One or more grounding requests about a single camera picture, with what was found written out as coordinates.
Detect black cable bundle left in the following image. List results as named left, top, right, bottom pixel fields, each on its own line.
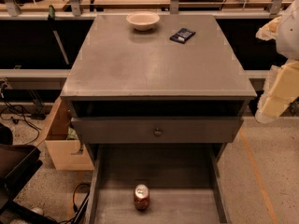
left=0, top=79, right=42, bottom=146

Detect black floor cable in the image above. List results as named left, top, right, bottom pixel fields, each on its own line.
left=59, top=182, right=92, bottom=224

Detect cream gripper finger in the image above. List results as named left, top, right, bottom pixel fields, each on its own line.
left=255, top=60, right=299, bottom=123

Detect open grey middle drawer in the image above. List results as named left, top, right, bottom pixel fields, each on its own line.
left=85, top=145, right=232, bottom=224

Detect dark blue snack packet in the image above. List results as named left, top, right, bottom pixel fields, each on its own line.
left=170, top=28, right=195, bottom=44

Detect round drawer knob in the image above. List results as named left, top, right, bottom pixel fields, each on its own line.
left=153, top=128, right=163, bottom=137

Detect grey wooden cabinet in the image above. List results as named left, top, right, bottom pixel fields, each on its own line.
left=60, top=14, right=258, bottom=163

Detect cardboard box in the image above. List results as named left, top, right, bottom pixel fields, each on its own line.
left=43, top=98, right=93, bottom=171

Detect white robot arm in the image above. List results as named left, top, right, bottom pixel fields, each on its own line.
left=255, top=0, right=299, bottom=123

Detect white ceramic bowl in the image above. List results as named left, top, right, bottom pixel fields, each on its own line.
left=126, top=11, right=160, bottom=32

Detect grey top drawer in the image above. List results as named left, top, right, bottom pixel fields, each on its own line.
left=71, top=117, right=243, bottom=144

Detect red coke can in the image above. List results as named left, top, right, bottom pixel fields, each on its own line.
left=134, top=184, right=150, bottom=211

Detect black chair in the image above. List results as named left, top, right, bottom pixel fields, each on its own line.
left=0, top=124, right=57, bottom=224

